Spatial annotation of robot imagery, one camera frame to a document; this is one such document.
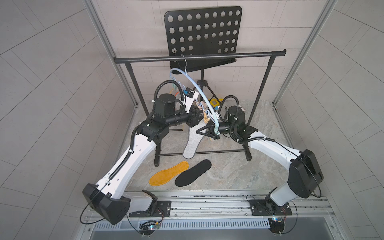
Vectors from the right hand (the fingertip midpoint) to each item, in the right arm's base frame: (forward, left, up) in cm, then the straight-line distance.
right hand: (200, 134), depth 68 cm
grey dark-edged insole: (-2, +3, -2) cm, 4 cm away
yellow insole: (-9, +22, -25) cm, 35 cm away
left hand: (+5, -3, +10) cm, 12 cm away
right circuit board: (-33, -33, -29) cm, 55 cm away
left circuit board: (-31, +26, -25) cm, 48 cm away
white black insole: (-9, +7, -26) cm, 28 cm away
